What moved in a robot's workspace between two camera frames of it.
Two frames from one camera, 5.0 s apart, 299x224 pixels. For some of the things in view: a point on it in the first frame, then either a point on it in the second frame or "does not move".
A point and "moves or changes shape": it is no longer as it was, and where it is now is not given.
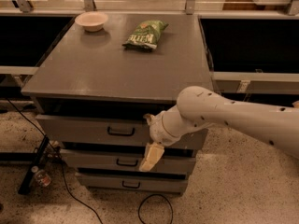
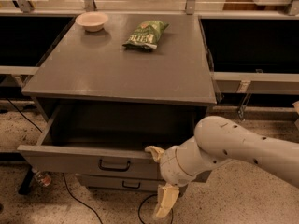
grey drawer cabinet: (98, 79) does not move
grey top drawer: (107, 129) moves or changes shape
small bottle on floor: (41, 176) does not move
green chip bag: (146, 35) does not move
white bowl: (92, 21) does not move
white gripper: (157, 129) -> (168, 166)
